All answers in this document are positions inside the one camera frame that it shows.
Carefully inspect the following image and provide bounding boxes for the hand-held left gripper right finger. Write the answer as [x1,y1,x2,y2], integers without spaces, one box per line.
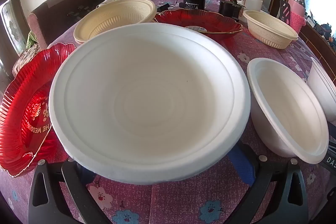
[224,144,309,224]

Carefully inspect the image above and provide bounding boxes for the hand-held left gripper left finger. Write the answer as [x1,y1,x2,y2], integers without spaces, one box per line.
[28,158,112,224]

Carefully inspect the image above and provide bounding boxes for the large white foam bowl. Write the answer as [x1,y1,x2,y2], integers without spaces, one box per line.
[49,22,252,186]

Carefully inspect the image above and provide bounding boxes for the cream plastic bowl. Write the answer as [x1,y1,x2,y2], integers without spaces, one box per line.
[243,10,299,50]
[73,0,157,45]

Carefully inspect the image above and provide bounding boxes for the red gold-rimmed plastic plate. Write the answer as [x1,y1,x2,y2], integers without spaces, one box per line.
[0,42,77,178]
[154,9,244,41]

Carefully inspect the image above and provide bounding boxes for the purple floral tablecloth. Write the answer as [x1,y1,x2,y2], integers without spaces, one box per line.
[0,0,336,224]

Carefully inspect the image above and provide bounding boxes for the wooden window sill ledge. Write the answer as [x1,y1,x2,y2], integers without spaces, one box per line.
[299,22,336,69]

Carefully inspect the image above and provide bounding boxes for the brown patterned blanket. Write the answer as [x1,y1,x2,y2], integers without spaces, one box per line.
[12,43,41,77]

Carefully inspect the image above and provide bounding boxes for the dark clutter pile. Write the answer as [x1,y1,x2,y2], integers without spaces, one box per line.
[307,11,336,48]

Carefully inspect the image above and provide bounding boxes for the green cloth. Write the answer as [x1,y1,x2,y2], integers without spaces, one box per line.
[26,30,38,48]

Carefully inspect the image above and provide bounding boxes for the small black device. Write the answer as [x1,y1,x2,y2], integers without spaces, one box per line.
[219,0,243,21]

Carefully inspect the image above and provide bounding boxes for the glass panelled wooden door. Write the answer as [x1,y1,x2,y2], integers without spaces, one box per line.
[0,0,29,75]

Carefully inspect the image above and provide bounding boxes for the brown armchair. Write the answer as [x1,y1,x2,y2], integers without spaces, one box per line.
[28,0,97,47]

